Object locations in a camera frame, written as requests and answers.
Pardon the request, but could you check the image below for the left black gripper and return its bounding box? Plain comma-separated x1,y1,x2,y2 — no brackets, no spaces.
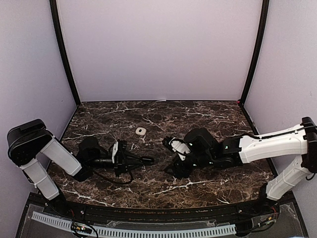
88,150,143,177

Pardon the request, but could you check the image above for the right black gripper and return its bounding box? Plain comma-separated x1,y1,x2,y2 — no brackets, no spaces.
164,152,215,179

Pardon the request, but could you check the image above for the black earbud case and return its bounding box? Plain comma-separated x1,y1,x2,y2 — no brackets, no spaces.
140,157,155,166

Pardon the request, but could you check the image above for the small white charging case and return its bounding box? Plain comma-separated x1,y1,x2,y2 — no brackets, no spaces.
135,127,147,136

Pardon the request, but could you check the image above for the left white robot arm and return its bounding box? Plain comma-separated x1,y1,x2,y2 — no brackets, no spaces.
7,119,153,216

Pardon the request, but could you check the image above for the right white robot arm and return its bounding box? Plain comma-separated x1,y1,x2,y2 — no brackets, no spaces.
162,117,317,215

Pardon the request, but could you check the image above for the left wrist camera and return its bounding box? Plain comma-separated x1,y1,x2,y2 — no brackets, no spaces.
110,140,127,164

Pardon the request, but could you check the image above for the black front rail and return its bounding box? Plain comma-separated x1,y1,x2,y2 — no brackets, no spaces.
42,198,280,225

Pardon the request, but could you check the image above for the white slotted cable duct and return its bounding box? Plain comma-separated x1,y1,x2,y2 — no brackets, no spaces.
31,211,237,238

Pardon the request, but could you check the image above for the right black frame post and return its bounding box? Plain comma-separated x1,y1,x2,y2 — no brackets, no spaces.
239,0,269,107

